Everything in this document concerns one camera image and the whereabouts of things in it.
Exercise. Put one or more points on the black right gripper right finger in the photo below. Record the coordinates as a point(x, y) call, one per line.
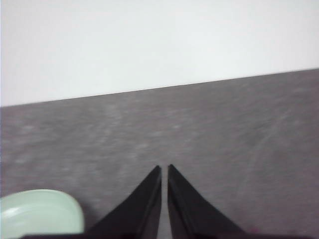
point(189, 214)

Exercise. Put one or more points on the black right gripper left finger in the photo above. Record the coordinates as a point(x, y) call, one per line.
point(139, 214)

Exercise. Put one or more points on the green plate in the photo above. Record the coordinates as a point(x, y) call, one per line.
point(37, 211)

